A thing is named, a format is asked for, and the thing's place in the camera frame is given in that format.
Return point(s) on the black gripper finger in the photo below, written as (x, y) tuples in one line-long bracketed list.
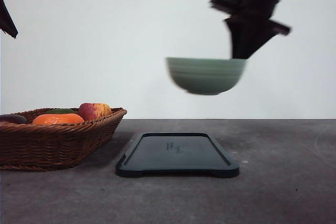
[(248, 35), (277, 28), (7, 23)]

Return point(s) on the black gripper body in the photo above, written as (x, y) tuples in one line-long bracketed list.
[(252, 18)]

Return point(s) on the light green ceramic bowl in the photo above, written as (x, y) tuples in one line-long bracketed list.
[(206, 76)]

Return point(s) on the brown wicker basket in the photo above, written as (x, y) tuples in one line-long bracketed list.
[(28, 146)]

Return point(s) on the dark purple plum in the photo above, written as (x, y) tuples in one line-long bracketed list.
[(13, 119)]

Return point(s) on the green lime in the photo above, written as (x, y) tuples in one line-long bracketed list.
[(60, 111)]

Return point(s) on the orange mandarin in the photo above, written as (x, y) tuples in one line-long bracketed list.
[(58, 119)]

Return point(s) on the red yellow apple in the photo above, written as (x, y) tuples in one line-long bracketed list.
[(92, 111)]

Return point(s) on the dark rectangular tray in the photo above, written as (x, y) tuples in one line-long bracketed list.
[(175, 153)]

